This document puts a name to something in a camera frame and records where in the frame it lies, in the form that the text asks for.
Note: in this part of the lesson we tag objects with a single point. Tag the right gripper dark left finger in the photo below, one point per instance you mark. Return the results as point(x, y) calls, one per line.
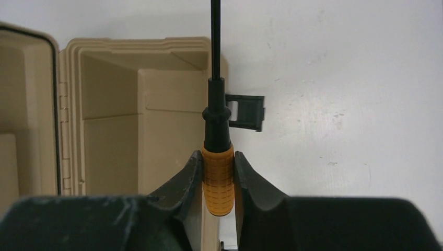
point(175, 209)

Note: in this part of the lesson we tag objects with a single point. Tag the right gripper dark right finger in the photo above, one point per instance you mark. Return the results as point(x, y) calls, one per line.
point(260, 209)

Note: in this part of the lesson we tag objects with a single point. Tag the orange black screwdriver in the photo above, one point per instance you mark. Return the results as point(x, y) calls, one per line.
point(218, 151)

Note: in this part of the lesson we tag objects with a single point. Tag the black upper box latch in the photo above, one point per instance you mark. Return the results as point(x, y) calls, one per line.
point(250, 111)

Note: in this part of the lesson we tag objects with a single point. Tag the tan plastic tool box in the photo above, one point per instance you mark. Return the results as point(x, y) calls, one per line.
point(90, 130)

